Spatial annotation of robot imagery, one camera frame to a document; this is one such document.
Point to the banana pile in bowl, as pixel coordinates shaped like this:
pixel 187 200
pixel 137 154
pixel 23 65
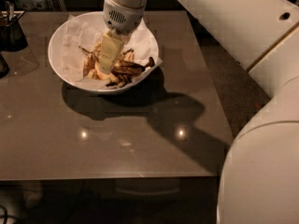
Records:
pixel 118 80

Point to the dark glass object left edge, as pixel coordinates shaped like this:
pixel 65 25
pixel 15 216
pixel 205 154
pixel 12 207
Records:
pixel 4 69

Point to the brown-spotted banana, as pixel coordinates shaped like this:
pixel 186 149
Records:
pixel 125 64

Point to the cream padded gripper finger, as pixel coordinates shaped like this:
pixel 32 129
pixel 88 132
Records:
pixel 111 49

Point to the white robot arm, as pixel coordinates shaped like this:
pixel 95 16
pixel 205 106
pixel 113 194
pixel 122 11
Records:
pixel 260 176

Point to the dark cabinet with drawer handle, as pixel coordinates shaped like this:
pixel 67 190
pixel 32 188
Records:
pixel 110 201

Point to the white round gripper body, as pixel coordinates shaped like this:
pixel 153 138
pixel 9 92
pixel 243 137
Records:
pixel 124 16

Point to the black mesh utensil holder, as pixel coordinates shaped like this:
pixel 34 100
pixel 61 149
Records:
pixel 12 37

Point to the white ceramic bowl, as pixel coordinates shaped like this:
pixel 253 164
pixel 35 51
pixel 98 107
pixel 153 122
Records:
pixel 57 52

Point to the white paper liner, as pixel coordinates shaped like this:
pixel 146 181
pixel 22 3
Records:
pixel 74 44

